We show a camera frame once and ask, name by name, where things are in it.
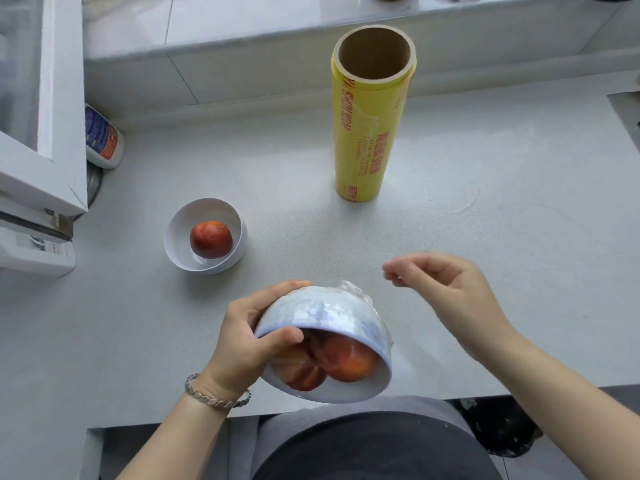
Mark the person's right hand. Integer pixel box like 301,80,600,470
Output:
382,252,521,365

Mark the person's left hand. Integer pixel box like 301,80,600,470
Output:
199,280,312,403

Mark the white bowl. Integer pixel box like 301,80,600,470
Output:
253,285,393,405
163,197,249,275

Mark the clear cling film sheet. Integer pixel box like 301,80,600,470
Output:
255,280,395,405

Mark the yellow plastic wrap roll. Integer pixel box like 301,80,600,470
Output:
330,25,417,203

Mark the person's right forearm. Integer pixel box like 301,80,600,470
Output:
479,329,640,480

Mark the black speckled bag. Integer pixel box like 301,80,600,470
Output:
447,396,543,458

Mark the grey shirt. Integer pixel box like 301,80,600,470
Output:
225,395,503,480

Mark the white appliance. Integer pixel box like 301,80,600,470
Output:
0,227,77,278

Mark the steel sink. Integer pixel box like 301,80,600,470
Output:
607,90,640,145

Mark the white bottle blue orange label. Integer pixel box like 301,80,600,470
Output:
85,103,126,169

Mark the white open window sash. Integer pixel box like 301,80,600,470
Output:
0,0,89,215

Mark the silver link bracelet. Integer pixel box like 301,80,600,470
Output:
184,373,252,411

